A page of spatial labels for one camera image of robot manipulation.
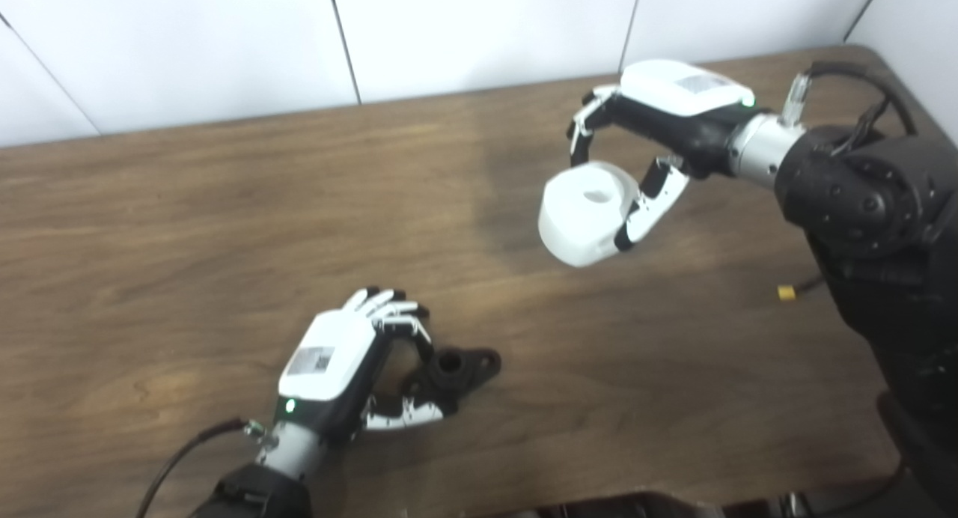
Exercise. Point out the yellow connector plug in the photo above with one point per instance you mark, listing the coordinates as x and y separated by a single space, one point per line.
786 293

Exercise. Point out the round white piece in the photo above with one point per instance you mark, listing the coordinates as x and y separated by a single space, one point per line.
576 218

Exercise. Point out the black flanged holder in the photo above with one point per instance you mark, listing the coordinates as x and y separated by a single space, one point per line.
468 368

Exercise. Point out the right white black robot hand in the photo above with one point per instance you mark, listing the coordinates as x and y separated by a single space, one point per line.
681 91

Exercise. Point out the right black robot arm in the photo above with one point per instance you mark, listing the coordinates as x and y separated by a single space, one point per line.
868 203

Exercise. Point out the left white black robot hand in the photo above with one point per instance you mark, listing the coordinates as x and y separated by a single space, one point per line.
329 361

